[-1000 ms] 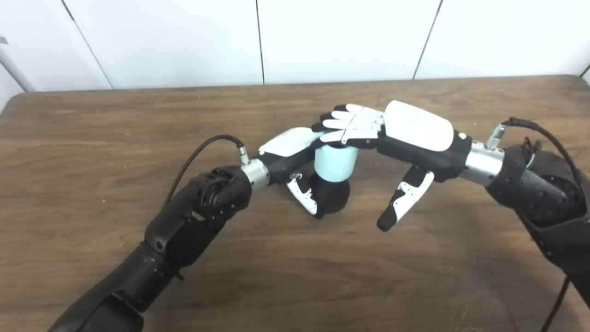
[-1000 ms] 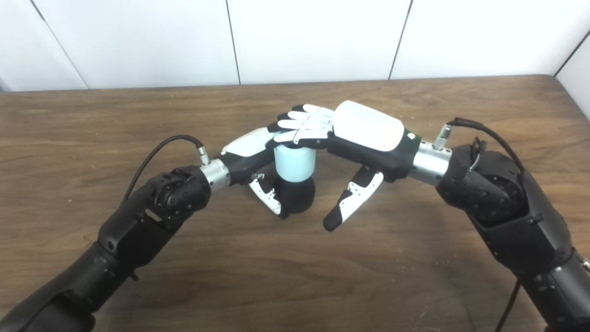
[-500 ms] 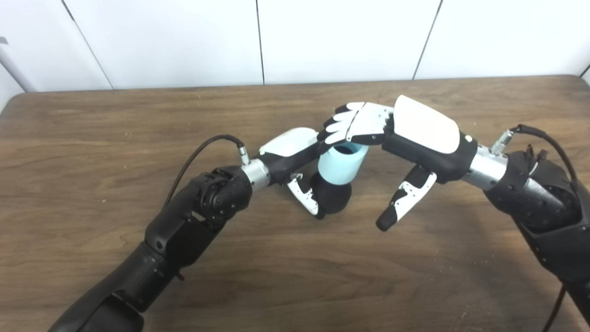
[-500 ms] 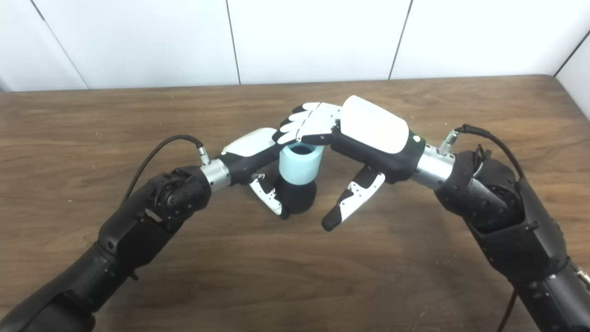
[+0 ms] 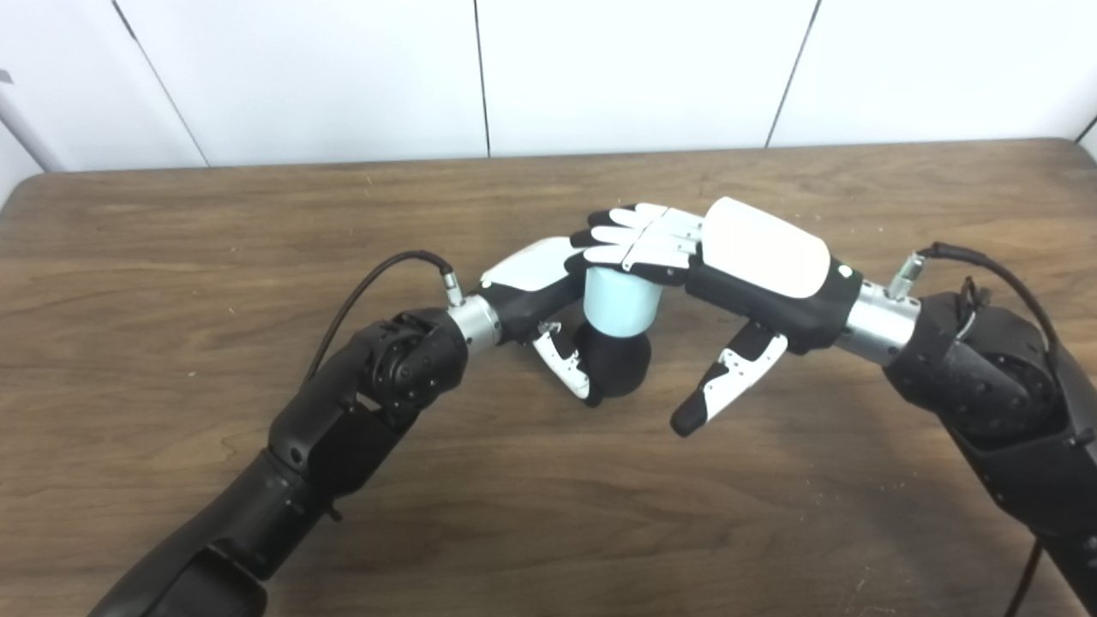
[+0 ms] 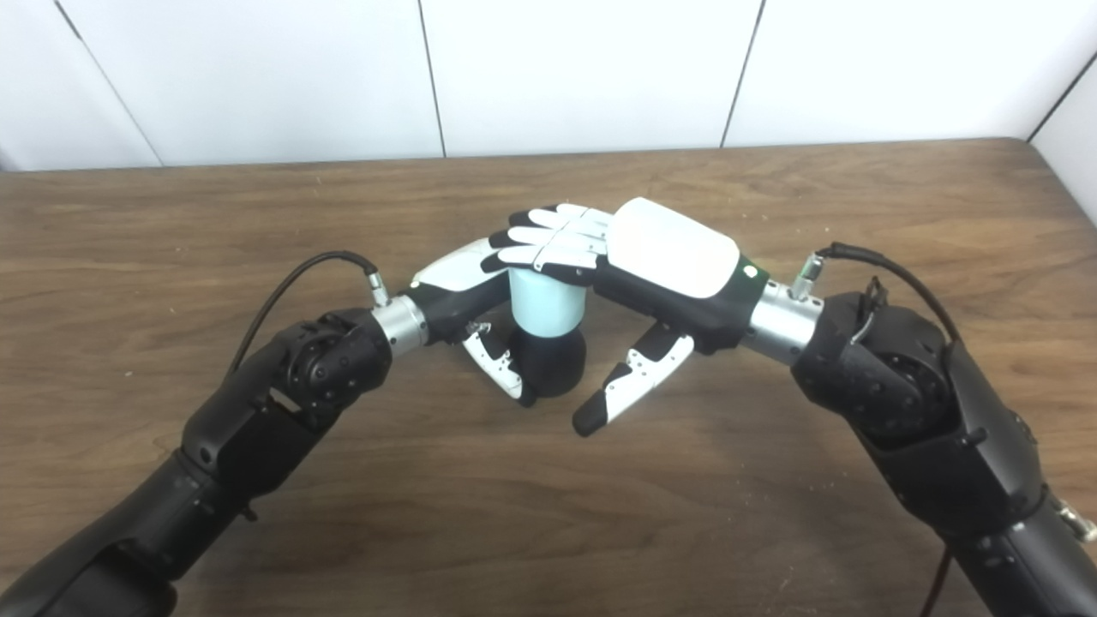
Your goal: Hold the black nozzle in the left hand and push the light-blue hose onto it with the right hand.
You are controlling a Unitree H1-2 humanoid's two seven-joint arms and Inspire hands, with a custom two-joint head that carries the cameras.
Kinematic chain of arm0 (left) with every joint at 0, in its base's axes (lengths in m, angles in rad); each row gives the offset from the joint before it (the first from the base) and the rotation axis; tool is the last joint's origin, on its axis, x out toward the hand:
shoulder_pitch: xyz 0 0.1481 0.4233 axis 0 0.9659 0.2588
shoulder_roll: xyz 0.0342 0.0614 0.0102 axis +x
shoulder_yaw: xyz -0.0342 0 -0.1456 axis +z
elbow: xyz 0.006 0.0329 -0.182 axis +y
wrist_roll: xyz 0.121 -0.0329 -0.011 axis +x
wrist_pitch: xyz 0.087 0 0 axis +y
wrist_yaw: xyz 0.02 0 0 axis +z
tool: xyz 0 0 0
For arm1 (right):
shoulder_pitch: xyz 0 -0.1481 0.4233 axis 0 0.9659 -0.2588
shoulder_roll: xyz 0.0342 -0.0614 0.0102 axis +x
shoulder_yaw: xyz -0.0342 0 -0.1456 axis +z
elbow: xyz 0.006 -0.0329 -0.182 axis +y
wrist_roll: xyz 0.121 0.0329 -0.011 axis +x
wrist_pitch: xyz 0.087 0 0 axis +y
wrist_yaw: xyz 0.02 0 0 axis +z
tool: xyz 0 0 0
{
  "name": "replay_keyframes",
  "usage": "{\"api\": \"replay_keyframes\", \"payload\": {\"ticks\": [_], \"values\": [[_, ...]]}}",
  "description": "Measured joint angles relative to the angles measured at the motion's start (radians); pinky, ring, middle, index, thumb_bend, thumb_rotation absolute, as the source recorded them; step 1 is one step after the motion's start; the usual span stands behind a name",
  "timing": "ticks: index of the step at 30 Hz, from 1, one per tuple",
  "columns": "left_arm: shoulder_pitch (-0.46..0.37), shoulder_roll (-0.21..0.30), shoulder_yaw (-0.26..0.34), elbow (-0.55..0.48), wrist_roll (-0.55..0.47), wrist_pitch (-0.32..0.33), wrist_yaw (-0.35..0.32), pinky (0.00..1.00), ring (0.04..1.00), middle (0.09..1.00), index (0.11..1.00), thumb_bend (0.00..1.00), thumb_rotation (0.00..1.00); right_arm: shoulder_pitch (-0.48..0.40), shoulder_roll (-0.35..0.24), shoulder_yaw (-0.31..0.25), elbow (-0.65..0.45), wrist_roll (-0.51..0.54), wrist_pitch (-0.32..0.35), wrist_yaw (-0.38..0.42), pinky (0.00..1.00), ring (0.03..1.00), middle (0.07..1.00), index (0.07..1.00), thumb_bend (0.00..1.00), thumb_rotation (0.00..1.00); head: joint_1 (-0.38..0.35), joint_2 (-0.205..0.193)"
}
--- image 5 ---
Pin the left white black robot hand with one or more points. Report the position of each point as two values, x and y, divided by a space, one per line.
527 287

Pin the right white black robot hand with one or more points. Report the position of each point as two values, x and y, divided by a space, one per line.
763 266

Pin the black funnel-shaped nozzle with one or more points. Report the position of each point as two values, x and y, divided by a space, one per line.
613 364

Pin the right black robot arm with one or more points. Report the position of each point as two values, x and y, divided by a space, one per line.
994 403

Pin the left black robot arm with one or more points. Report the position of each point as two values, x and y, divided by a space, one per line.
326 446

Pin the white corner post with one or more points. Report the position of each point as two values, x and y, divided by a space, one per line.
26 137

